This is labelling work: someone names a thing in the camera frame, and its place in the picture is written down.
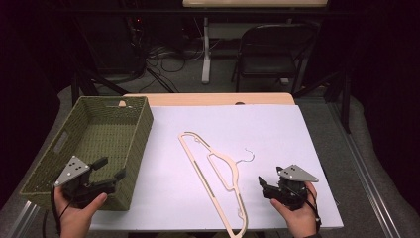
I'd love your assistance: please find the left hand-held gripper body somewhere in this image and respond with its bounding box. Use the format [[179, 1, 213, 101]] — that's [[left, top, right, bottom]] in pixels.
[[53, 155, 118, 209]]

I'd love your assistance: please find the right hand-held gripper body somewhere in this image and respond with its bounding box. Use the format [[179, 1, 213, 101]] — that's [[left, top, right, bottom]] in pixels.
[[262, 164, 320, 212]]

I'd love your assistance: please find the person's right hand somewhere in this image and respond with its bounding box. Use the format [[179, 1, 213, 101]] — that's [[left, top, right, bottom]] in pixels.
[[269, 181, 320, 238]]

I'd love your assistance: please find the person's left hand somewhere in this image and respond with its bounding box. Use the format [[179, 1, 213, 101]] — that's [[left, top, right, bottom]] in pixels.
[[53, 186, 109, 238]]

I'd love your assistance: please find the green woven basket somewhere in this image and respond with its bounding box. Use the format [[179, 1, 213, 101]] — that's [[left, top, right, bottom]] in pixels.
[[19, 95, 155, 212]]

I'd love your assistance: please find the white table sheet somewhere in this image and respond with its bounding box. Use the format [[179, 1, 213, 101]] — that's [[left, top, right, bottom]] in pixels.
[[89, 104, 345, 232]]

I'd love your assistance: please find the beige clothes hanger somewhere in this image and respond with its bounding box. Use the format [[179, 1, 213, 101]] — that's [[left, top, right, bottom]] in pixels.
[[177, 131, 257, 238]]

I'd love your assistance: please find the black metal stand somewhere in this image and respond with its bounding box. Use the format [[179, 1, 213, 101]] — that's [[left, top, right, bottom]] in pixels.
[[291, 62, 354, 135], [69, 19, 131, 100]]

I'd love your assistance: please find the black folding chair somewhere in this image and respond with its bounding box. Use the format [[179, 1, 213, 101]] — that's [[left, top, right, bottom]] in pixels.
[[230, 22, 321, 95]]

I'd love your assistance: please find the white-legged desk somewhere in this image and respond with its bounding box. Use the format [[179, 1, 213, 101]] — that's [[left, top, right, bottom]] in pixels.
[[181, 0, 329, 85]]

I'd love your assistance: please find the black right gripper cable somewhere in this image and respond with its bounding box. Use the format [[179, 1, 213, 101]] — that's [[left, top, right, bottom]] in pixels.
[[304, 187, 323, 233]]

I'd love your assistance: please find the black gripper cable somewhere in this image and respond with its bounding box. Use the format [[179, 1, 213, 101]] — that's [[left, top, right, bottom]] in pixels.
[[42, 185, 74, 237], [304, 187, 323, 233]]

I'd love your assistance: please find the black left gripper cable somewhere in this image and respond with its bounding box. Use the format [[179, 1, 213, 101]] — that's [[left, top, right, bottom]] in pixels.
[[42, 185, 74, 237]]

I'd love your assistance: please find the aluminium rail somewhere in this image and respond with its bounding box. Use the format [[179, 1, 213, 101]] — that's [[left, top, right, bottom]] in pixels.
[[328, 98, 402, 238], [5, 199, 42, 238]]

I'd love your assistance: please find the bundle of floor cables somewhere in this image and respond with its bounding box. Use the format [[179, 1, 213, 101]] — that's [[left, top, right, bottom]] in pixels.
[[130, 16, 207, 94]]

